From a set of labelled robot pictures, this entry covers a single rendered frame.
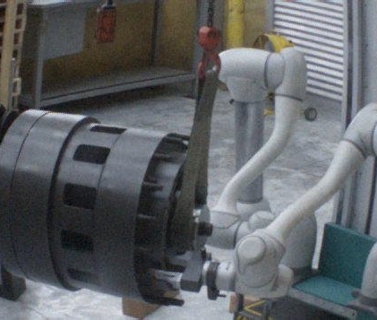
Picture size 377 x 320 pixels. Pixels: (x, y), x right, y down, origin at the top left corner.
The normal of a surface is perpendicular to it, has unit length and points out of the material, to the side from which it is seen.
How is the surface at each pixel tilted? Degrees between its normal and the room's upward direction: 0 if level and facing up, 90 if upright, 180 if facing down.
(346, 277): 90
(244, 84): 106
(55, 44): 90
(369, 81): 90
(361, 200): 90
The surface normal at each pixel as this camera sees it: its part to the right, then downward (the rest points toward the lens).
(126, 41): 0.73, 0.22
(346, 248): -0.75, 0.14
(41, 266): -0.28, 0.66
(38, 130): -0.07, -0.79
